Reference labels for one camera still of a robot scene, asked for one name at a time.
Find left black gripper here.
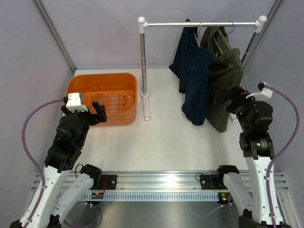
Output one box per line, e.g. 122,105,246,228
62,102,106,148

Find navy blue shorts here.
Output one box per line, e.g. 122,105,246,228
169,27,215,126

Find beige hanger with metal hook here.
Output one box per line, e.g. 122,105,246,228
194,24,201,47

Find olive green shorts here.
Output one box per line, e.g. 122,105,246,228
200,27,244,133

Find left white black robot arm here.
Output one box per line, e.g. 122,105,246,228
10,102,107,228

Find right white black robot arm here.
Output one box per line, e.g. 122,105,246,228
215,86,289,228

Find orange plastic basket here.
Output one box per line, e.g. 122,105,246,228
66,72,137,126

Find white metal clothes rack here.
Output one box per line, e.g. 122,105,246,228
137,15,268,121

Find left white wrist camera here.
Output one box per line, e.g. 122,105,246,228
66,93,88,113

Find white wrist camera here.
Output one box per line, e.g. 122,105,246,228
246,82,273,101
66,93,88,113

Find aluminium mounting rail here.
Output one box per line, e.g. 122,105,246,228
28,171,292,202

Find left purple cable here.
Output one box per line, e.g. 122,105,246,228
21,98,69,224

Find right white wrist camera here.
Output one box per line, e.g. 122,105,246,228
246,82,273,101

